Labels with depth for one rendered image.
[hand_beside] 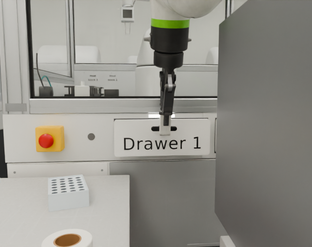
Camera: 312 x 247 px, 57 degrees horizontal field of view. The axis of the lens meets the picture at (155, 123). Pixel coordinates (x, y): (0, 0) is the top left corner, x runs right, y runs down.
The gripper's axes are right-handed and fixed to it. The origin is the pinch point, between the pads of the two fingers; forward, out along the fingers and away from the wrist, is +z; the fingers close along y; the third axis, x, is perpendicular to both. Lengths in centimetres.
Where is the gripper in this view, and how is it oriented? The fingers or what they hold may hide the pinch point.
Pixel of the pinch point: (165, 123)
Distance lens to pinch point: 79.8
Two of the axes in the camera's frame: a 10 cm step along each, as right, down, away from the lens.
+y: 0.9, 4.4, -8.9
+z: -0.3, 9.0, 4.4
